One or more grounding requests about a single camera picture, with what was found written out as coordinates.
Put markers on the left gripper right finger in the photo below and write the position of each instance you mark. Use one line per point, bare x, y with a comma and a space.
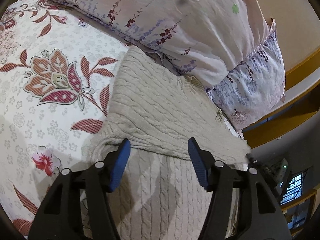
259, 215

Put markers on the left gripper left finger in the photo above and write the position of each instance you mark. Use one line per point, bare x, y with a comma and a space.
59, 215

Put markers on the beige cable knit sweater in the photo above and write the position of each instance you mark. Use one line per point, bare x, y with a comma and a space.
159, 196

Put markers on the wooden bedside shelf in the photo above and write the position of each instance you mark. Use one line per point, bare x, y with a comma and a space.
285, 145

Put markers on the floral white bedspread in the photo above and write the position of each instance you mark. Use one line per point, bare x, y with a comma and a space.
57, 74

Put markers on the pink lavender floral pillow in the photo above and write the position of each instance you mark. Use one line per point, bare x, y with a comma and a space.
227, 45

